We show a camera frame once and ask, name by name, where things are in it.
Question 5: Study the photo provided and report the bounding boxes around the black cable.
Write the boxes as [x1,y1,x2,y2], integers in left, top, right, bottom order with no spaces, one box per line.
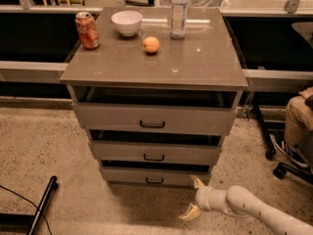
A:
[0,184,54,235]

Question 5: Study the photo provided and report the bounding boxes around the white bowl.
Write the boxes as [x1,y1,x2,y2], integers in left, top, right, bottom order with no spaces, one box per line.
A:
[112,11,143,36]

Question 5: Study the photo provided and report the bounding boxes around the grey drawer cabinet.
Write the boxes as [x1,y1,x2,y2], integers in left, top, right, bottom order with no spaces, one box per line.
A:
[59,6,249,194]

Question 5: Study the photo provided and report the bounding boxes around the black white sneaker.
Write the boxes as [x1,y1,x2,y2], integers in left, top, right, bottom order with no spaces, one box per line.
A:
[270,132,309,169]

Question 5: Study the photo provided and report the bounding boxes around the grey drawer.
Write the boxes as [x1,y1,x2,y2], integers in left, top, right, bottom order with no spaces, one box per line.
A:
[70,86,242,136]
[100,160,211,188]
[89,130,223,165]

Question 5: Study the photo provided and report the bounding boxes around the metal railing frame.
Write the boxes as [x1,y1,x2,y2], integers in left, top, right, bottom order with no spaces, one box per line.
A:
[0,0,313,92]

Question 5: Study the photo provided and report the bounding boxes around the grey bottom drawer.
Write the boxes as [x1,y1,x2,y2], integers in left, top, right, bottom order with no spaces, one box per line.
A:
[100,160,211,188]

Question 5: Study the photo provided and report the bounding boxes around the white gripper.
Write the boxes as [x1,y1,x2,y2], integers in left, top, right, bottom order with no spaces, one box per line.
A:
[179,175,213,221]

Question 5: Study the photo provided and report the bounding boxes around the orange fruit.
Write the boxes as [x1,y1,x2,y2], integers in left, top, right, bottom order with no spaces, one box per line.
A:
[143,36,159,54]

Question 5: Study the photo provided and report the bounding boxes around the person leg tan trousers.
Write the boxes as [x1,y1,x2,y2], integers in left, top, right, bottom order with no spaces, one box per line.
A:
[285,87,313,149]

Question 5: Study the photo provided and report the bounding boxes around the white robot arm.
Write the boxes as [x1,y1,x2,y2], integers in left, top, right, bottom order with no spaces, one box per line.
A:
[179,175,313,235]

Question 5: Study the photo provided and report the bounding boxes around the grey top drawer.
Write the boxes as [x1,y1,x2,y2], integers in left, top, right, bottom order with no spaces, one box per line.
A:
[70,86,242,136]

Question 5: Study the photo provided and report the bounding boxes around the grey middle drawer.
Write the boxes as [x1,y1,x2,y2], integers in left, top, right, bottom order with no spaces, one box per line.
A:
[89,130,223,165]

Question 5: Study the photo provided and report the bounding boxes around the clear water bottle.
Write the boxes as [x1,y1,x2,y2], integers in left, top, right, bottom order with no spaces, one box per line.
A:
[170,0,188,39]

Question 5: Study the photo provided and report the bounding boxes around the black stand leg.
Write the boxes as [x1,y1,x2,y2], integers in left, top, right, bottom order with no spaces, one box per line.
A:
[0,175,59,235]

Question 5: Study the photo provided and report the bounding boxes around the orange soda can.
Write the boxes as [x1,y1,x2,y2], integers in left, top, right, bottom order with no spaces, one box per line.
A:
[75,12,100,50]

